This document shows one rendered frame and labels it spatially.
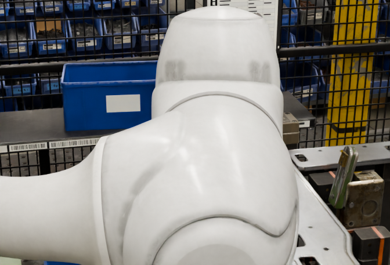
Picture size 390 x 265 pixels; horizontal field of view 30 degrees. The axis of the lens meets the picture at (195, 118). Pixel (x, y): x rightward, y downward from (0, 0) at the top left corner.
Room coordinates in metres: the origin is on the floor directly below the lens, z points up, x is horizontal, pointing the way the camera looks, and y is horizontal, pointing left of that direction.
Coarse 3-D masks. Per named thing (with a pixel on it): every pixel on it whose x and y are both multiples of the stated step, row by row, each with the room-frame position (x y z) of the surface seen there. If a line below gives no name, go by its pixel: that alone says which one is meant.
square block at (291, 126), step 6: (288, 114) 1.75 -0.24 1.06; (288, 120) 1.71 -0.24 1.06; (294, 120) 1.72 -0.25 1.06; (288, 126) 1.69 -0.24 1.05; (294, 126) 1.70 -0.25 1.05; (288, 132) 1.69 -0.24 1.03; (294, 132) 1.70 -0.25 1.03; (288, 138) 1.69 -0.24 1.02; (294, 138) 1.70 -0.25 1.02; (288, 144) 1.70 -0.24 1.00; (294, 144) 1.70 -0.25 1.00; (294, 162) 1.70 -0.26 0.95
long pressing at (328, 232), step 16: (304, 192) 1.44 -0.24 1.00; (304, 208) 1.36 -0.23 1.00; (320, 208) 1.36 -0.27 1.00; (304, 224) 1.29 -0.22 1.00; (320, 224) 1.29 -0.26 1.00; (336, 224) 1.29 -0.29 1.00; (304, 240) 1.23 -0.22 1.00; (320, 240) 1.23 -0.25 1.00; (336, 240) 1.23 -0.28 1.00; (304, 256) 1.18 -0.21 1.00; (320, 256) 1.18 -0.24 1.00; (336, 256) 1.18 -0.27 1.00; (352, 256) 1.18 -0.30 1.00
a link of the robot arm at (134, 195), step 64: (192, 128) 0.42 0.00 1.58; (256, 128) 0.43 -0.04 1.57; (0, 192) 0.43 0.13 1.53; (64, 192) 0.41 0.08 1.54; (128, 192) 0.38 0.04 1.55; (192, 192) 0.35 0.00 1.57; (256, 192) 0.36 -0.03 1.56; (64, 256) 0.40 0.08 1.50; (128, 256) 0.35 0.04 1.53; (192, 256) 0.33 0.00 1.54; (256, 256) 0.34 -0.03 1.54
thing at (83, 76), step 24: (72, 72) 1.86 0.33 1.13; (96, 72) 1.87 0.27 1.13; (120, 72) 1.88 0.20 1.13; (144, 72) 1.89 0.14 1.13; (72, 96) 1.71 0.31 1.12; (96, 96) 1.71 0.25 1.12; (120, 96) 1.72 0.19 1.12; (144, 96) 1.73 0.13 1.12; (72, 120) 1.71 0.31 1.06; (96, 120) 1.71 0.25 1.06; (120, 120) 1.72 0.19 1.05; (144, 120) 1.73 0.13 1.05
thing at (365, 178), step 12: (360, 180) 1.40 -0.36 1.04; (372, 180) 1.41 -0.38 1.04; (348, 192) 1.39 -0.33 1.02; (360, 192) 1.40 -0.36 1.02; (372, 192) 1.40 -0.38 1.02; (348, 204) 1.39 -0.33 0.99; (360, 204) 1.40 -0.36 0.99; (372, 204) 1.41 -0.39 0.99; (336, 216) 1.43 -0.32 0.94; (348, 216) 1.39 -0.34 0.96; (360, 216) 1.40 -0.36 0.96; (372, 216) 1.40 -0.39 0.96; (348, 228) 1.40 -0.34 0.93; (360, 228) 1.40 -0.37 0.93
